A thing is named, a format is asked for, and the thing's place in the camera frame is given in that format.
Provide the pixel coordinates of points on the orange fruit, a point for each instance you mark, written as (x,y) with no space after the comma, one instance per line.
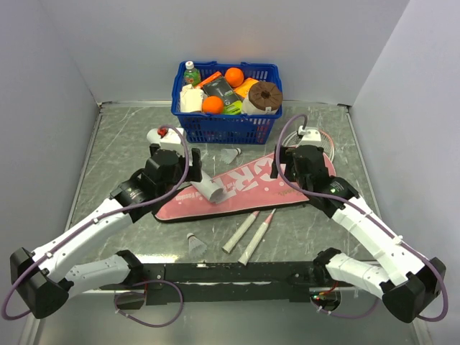
(213,105)
(234,77)

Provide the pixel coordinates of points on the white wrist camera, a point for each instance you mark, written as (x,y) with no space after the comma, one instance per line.
(309,136)
(170,139)

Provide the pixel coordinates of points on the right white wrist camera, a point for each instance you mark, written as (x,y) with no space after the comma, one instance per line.
(309,136)

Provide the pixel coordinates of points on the white crumpled paper bag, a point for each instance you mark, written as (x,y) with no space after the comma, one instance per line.
(191,99)

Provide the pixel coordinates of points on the orange carton box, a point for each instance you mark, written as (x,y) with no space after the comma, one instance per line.
(208,80)

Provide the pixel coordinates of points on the pink racket cover bag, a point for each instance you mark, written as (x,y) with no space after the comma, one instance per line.
(246,188)

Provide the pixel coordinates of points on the black green box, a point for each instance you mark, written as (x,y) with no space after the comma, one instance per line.
(232,104)

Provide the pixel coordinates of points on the green drink bottle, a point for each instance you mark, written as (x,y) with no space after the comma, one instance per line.
(191,75)

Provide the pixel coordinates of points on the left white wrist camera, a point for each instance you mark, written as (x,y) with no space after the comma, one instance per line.
(170,139)

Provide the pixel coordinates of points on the blue plastic basket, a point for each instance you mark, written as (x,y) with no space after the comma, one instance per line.
(225,128)

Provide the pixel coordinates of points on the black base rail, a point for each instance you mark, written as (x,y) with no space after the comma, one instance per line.
(221,282)

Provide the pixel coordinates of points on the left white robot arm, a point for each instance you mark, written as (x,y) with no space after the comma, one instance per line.
(47,277)

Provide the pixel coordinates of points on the white shuttlecock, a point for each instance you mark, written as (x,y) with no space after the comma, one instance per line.
(230,154)
(196,247)

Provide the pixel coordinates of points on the orange fruit rear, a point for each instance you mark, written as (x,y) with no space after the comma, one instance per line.
(234,77)

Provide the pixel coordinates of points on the white shuttlecock front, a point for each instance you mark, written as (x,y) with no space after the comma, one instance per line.
(196,247)

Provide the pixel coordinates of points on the orange fruit front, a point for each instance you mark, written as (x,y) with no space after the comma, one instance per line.
(213,105)

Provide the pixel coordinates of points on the white shuttlecock tube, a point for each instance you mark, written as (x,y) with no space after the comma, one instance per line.
(210,190)

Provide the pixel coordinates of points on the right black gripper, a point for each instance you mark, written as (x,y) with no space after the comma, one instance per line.
(287,158)

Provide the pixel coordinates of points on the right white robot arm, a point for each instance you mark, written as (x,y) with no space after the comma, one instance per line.
(402,278)

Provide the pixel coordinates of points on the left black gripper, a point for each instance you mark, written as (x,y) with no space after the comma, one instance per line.
(193,172)

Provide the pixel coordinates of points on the orange snack packet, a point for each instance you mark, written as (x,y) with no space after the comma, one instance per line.
(243,89)

